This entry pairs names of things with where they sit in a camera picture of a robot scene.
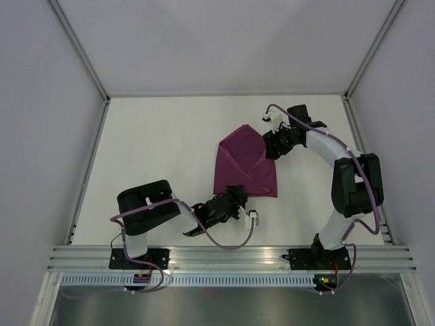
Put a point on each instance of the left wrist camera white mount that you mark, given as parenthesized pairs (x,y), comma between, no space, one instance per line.
(250,218)

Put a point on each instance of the aluminium front rail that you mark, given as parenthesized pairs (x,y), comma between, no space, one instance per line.
(370,259)

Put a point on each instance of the white slotted cable duct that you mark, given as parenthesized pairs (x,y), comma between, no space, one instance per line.
(189,279)

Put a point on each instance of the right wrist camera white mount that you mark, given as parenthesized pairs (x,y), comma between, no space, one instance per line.
(274,119)

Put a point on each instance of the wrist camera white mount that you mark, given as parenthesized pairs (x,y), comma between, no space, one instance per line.
(274,119)
(250,218)

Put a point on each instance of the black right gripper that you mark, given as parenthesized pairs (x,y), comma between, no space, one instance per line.
(271,138)

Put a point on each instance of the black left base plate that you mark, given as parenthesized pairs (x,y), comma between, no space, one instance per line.
(153,257)

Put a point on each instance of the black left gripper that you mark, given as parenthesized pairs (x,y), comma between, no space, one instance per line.
(240,197)

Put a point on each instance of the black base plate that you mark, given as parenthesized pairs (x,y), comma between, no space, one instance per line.
(153,257)
(306,259)

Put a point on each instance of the aluminium frame post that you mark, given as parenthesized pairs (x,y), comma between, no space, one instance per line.
(60,15)
(382,33)

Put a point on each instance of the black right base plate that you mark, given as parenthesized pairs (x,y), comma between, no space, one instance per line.
(306,259)

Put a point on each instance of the aluminium frame post right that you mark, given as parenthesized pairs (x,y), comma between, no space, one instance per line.
(382,33)

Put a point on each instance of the purple cloth napkin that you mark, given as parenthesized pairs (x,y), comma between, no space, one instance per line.
(241,160)

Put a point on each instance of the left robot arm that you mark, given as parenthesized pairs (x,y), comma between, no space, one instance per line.
(146,207)

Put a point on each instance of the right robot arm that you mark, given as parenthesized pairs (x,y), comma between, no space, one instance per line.
(357,186)

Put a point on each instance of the aluminium frame post left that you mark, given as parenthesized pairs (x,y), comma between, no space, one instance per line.
(60,15)

